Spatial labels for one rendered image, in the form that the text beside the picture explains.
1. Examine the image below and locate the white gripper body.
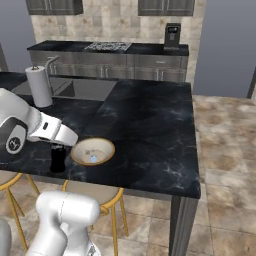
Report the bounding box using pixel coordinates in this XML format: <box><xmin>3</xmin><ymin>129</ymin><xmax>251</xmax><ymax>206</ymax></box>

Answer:
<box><xmin>53</xmin><ymin>123</ymin><xmax>79</xmax><ymax>148</ymax></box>

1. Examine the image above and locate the beige bowl with ice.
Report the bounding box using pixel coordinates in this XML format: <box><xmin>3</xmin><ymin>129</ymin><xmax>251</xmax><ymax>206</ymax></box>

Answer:
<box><xmin>70</xmin><ymin>137</ymin><xmax>116</xmax><ymax>167</ymax></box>

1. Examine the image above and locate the dark kitchen island counter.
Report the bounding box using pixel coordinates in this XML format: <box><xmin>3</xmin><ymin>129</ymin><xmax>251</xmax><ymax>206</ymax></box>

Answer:
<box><xmin>0</xmin><ymin>71</ymin><xmax>202</xmax><ymax>256</ymax></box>

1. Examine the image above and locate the dark sink basin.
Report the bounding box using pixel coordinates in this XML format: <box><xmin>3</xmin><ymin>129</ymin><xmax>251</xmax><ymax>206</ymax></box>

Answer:
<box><xmin>11</xmin><ymin>76</ymin><xmax>118</xmax><ymax>102</ymax></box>

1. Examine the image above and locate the white paper towel roll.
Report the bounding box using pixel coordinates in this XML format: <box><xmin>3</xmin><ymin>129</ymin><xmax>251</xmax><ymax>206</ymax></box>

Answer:
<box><xmin>24</xmin><ymin>65</ymin><xmax>54</xmax><ymax>109</ymax></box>

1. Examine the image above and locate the silver sink tap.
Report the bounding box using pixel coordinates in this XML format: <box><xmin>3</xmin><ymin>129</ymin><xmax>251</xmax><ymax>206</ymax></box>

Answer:
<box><xmin>45</xmin><ymin>55</ymin><xmax>61</xmax><ymax>97</ymax></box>

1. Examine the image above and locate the yellow stool with grey seat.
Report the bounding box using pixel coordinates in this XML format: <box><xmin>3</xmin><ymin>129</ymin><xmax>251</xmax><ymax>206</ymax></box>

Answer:
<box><xmin>61</xmin><ymin>179</ymin><xmax>130</xmax><ymax>256</ymax></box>
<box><xmin>0</xmin><ymin>170</ymin><xmax>41</xmax><ymax>252</ymax></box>

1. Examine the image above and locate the grey base cupboard run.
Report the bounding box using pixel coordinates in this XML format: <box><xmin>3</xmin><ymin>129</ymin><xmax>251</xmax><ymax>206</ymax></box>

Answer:
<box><xmin>29</xmin><ymin>50</ymin><xmax>190</xmax><ymax>83</ymax></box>

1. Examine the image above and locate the black coffee machine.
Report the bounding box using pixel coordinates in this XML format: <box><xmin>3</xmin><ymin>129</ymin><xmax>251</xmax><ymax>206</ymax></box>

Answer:
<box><xmin>163</xmin><ymin>22</ymin><xmax>182</xmax><ymax>52</ymax></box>

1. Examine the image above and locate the dark grey wall cupboard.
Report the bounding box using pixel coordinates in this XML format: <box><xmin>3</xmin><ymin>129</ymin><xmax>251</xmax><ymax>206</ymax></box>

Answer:
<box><xmin>25</xmin><ymin>0</ymin><xmax>84</xmax><ymax>16</ymax></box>
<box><xmin>137</xmin><ymin>0</ymin><xmax>196</xmax><ymax>17</ymax></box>

